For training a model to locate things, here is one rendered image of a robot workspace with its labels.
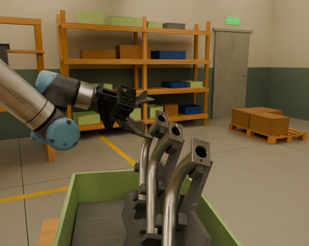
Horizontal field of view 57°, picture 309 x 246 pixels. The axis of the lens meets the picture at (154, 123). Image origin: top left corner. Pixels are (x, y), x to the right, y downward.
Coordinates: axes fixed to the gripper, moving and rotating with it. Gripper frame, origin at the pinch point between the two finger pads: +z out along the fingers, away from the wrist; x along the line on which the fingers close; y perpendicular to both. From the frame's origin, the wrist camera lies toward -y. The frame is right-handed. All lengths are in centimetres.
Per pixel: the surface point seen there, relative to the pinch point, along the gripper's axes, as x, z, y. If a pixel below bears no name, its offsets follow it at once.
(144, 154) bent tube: -6.5, 1.8, -10.9
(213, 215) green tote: -28.3, 17.5, 2.5
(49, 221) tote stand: -23, -21, -45
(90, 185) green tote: -11.3, -10.4, -33.4
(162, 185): -21.7, 3.1, 0.6
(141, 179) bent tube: -15.7, 1.2, -10.7
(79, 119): 248, 8, -365
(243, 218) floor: 28, 146, -135
